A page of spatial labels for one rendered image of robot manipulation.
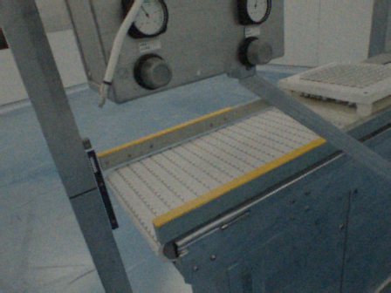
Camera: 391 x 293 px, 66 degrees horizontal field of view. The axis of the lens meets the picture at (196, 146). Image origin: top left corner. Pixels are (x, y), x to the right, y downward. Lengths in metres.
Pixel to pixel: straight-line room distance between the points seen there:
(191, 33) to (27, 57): 0.34
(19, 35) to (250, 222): 0.48
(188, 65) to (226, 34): 0.06
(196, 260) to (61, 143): 0.33
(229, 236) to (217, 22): 0.32
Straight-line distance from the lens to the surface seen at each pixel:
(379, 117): 0.70
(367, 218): 0.99
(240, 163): 0.58
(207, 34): 0.33
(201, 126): 0.71
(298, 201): 0.59
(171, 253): 0.46
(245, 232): 0.52
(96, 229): 0.72
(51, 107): 0.61
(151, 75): 0.27
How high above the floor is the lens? 1.09
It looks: 25 degrees down
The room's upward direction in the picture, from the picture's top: 9 degrees counter-clockwise
